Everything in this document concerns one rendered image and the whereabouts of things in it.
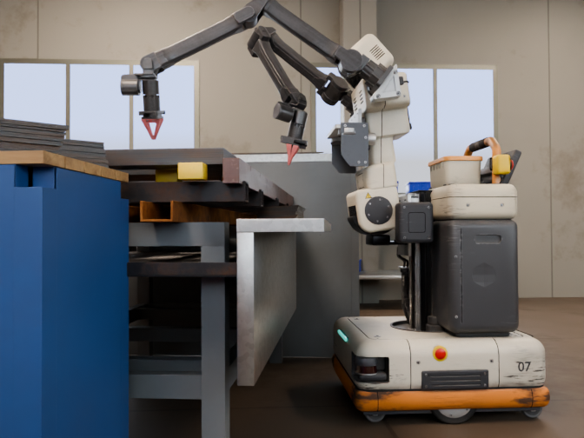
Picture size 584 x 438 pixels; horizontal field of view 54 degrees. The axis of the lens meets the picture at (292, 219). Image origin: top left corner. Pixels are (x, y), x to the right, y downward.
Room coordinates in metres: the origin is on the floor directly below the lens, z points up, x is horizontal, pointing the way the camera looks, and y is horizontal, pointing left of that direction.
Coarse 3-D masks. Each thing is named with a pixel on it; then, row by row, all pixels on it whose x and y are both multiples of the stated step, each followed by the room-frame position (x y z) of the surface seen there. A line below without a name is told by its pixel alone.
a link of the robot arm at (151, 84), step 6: (138, 78) 1.96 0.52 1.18; (144, 78) 1.96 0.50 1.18; (150, 78) 1.96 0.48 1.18; (138, 84) 1.95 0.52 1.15; (144, 84) 1.95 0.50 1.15; (150, 84) 1.95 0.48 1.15; (156, 84) 1.96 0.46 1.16; (138, 90) 1.96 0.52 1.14; (144, 90) 1.96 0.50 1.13; (150, 90) 1.95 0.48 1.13; (156, 90) 1.96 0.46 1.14; (150, 96) 1.97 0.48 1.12
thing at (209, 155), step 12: (108, 156) 1.41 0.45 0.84; (120, 156) 1.41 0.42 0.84; (132, 156) 1.40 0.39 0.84; (144, 156) 1.40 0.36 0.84; (156, 156) 1.40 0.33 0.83; (168, 156) 1.40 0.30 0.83; (180, 156) 1.40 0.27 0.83; (192, 156) 1.39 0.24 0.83; (204, 156) 1.39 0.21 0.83; (216, 156) 1.39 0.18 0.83; (228, 156) 1.45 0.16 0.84; (120, 168) 1.47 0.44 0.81; (132, 168) 1.47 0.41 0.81; (144, 168) 1.47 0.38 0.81; (156, 168) 1.47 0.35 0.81; (168, 168) 1.47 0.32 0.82; (216, 168) 1.48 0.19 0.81; (132, 180) 1.82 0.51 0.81; (144, 180) 1.82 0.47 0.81; (216, 180) 2.08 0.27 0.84
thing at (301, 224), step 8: (240, 224) 1.31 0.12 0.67; (248, 224) 1.31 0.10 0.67; (256, 224) 1.31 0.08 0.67; (264, 224) 1.31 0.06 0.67; (272, 224) 1.31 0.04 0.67; (280, 224) 1.31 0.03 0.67; (288, 224) 1.30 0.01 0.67; (296, 224) 1.30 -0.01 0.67; (304, 224) 1.30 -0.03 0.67; (312, 224) 1.30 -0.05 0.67; (320, 224) 1.30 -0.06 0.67; (328, 224) 1.97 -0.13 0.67
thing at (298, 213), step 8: (264, 208) 1.62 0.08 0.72; (272, 208) 1.58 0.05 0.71; (280, 208) 1.55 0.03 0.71; (288, 208) 1.53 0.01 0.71; (296, 208) 1.50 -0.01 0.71; (264, 216) 1.53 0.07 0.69; (272, 216) 1.51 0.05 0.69; (280, 216) 1.47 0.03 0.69; (288, 216) 1.44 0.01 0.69; (296, 216) 1.43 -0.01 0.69
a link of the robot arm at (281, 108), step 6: (300, 96) 2.16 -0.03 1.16; (300, 102) 2.15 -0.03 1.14; (276, 108) 2.11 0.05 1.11; (282, 108) 2.09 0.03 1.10; (288, 108) 2.11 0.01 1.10; (300, 108) 2.16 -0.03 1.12; (276, 114) 2.10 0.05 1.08; (282, 114) 2.09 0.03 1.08; (288, 114) 2.10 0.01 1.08; (282, 120) 2.12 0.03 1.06; (288, 120) 2.12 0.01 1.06
